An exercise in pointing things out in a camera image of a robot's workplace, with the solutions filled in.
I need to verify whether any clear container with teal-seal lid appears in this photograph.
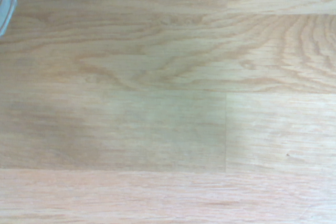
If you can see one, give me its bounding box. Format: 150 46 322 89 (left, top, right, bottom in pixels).
0 0 18 37

